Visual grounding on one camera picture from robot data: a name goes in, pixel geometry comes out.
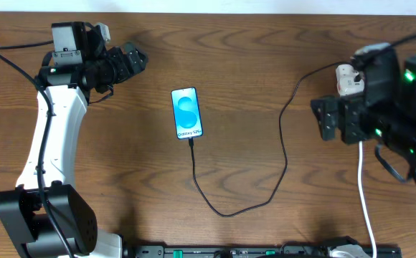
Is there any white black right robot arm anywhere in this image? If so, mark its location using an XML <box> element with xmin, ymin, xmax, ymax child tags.
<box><xmin>311</xmin><ymin>43</ymin><xmax>416</xmax><ymax>183</ymax></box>

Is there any black charger cable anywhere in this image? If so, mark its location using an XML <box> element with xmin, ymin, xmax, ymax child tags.
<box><xmin>187</xmin><ymin>60</ymin><xmax>363</xmax><ymax>219</ymax></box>

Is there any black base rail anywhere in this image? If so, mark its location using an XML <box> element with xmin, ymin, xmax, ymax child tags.
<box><xmin>123</xmin><ymin>236</ymin><xmax>402</xmax><ymax>258</ymax></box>

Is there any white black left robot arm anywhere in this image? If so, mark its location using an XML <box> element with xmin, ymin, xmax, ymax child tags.
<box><xmin>0</xmin><ymin>21</ymin><xmax>148</xmax><ymax>257</ymax></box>

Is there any blue Galaxy smartphone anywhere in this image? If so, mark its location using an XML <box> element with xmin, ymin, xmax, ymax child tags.
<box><xmin>171</xmin><ymin>87</ymin><xmax>204</xmax><ymax>140</ymax></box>

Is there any white power strip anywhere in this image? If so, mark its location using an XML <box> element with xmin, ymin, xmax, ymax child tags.
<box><xmin>336</xmin><ymin>64</ymin><xmax>364</xmax><ymax>97</ymax></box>

